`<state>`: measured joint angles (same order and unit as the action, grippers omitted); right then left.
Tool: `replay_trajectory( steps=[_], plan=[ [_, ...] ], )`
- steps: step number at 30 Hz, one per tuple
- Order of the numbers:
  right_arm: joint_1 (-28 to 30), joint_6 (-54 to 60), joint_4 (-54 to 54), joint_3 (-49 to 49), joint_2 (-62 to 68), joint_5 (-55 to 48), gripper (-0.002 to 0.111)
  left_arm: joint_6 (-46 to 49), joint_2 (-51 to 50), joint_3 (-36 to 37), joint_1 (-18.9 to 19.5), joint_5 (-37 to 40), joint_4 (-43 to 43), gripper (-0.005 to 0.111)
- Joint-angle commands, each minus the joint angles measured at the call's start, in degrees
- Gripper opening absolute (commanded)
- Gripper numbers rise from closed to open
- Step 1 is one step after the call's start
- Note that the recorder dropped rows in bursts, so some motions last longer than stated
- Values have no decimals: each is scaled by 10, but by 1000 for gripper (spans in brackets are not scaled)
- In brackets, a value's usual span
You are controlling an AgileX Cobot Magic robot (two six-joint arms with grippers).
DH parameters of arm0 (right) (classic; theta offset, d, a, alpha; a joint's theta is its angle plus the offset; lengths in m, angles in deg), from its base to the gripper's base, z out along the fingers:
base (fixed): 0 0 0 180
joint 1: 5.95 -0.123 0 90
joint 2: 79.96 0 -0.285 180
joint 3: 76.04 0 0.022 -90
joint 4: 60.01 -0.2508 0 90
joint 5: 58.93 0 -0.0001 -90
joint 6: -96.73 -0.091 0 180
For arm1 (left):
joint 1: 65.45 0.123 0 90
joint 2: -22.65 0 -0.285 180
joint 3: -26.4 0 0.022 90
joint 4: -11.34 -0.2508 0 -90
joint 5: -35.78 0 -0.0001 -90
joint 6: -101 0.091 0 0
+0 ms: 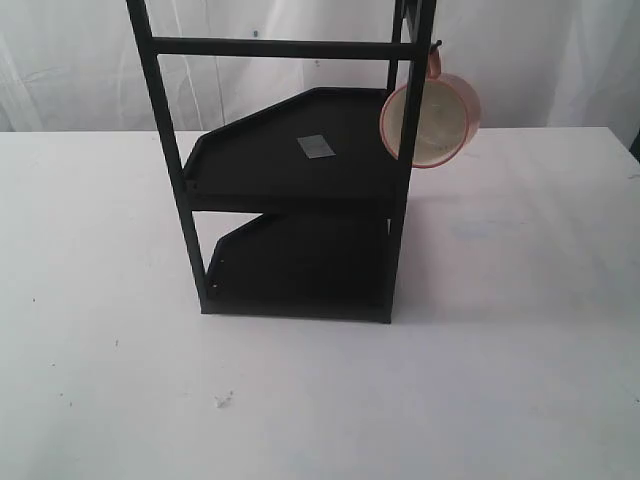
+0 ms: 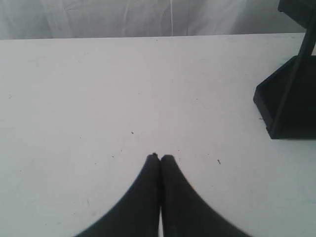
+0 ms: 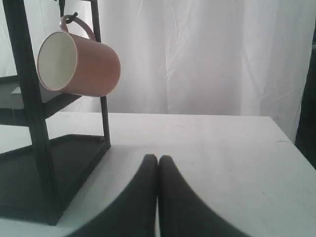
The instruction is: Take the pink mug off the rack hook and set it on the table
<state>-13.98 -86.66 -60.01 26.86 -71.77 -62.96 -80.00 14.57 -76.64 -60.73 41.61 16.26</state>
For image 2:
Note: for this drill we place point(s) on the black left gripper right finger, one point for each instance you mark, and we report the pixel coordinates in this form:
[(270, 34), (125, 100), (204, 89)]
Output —
[(184, 212)]

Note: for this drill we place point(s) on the white backdrop curtain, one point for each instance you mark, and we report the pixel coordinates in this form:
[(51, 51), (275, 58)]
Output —
[(44, 19)]

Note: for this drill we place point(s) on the black two-tier metal rack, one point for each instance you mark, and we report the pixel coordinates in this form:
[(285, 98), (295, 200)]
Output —
[(286, 99)]

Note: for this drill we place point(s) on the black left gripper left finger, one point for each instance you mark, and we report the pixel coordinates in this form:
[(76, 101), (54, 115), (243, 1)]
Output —
[(136, 214)]

